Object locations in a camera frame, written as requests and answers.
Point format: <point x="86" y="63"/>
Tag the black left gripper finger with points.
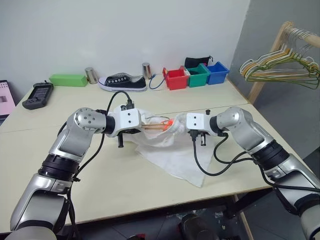
<point x="120" y="141"/>

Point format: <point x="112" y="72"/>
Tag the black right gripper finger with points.
<point x="203" y="140"/>

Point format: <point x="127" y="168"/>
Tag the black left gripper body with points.
<point x="131" y="132"/>

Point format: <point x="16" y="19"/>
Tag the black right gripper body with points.
<point x="198" y="132"/>

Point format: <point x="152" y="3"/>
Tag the orange-tipped wooden sticks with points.
<point x="160" y="125"/>

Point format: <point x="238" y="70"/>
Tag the white cloth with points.
<point x="180" y="160"/>

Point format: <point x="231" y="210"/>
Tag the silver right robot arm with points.
<point x="252" y="135"/>

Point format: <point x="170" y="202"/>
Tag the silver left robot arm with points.
<point x="72" y="140"/>

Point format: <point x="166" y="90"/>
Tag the black and white sneaker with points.
<point x="122" y="85"/>

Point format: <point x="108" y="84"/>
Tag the green plastic bin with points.
<point x="197" y="80"/>

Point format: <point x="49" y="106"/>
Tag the red plastic bin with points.
<point x="176" y="82"/>

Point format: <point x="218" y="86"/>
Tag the blue plastic bin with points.
<point x="217" y="76"/>

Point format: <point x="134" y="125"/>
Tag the silver metal can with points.
<point x="91" y="76"/>
<point x="147" y="71"/>

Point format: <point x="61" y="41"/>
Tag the wooden clothes rack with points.
<point x="258" y="88"/>

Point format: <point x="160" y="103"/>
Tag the black table leg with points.
<point x="250" y="202"/>

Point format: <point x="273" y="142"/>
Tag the green rectangular box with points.
<point x="67" y="80"/>

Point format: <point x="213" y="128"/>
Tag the dark rounded shape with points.
<point x="196" y="226"/>

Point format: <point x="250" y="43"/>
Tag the black handheld controller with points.
<point x="38" y="96"/>

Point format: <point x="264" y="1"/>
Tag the bunch of clothes hangers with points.
<point x="282" y="81"/>

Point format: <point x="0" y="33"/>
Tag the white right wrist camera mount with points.
<point x="198" y="121"/>

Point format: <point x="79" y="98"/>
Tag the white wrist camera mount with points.
<point x="128" y="120"/>
<point x="198" y="121"/>

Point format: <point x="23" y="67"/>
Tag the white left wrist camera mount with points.
<point x="128" y="120"/>

